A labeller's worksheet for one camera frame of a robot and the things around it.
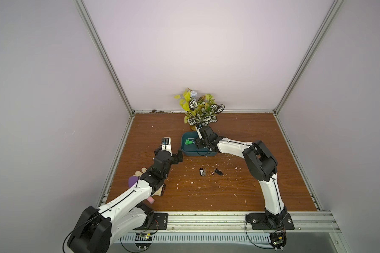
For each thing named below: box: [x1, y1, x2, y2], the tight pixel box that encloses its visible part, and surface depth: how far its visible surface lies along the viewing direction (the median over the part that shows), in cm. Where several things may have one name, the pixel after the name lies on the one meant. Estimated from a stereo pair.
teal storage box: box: [181, 131, 217, 157], surface depth 101 cm
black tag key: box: [199, 167, 206, 177], surface depth 91 cm
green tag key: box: [184, 138, 196, 146], surface depth 105 cm
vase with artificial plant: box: [174, 87, 225, 132], surface depth 92 cm
